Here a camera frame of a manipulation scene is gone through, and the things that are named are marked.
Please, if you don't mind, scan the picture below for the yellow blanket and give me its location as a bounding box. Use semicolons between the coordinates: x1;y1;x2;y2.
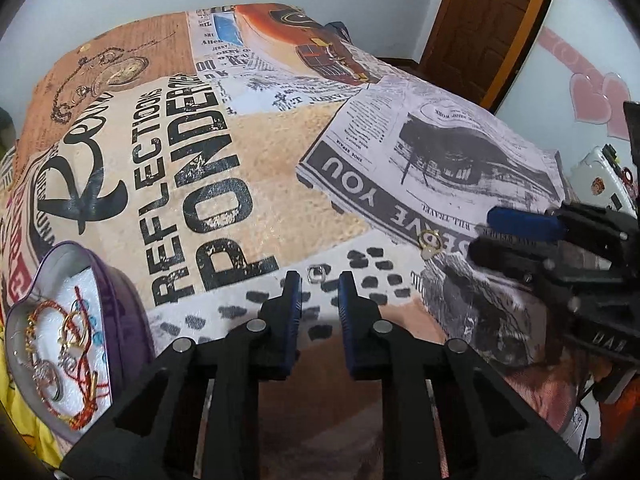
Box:
0;320;66;467

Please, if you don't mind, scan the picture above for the white device with stickers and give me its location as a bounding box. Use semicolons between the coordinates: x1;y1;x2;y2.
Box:
570;145;640;222

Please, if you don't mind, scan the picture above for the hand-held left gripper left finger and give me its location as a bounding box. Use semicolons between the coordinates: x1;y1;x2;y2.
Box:
60;270;304;480

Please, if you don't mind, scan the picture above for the newspaper print blanket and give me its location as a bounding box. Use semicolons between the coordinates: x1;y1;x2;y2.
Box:
0;2;601;461

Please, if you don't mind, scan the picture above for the blue backpack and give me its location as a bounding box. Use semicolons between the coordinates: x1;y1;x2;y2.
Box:
325;21;362;44

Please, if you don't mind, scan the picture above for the silver ring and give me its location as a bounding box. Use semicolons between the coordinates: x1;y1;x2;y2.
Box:
35;365;67;404

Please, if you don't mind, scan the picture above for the brown wooden door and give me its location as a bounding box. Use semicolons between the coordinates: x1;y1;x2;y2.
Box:
417;0;557;111

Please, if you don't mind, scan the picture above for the purple heart-shaped tin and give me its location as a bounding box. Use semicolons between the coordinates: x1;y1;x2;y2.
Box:
5;241;156;448

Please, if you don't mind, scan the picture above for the white heart-decorated wardrobe door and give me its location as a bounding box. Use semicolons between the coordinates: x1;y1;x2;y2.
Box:
492;0;640;171

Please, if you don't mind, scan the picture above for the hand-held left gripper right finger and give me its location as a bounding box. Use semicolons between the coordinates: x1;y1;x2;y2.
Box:
337;270;587;480

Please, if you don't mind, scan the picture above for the red string bracelet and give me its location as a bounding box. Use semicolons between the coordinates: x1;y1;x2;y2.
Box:
60;285;109;401

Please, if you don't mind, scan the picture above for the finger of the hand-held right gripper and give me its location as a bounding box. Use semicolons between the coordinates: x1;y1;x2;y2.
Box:
486;205;628;243
469;236;583;306

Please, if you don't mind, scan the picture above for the red braided bracelet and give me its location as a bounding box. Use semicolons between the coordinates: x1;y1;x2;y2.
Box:
25;299;103;432

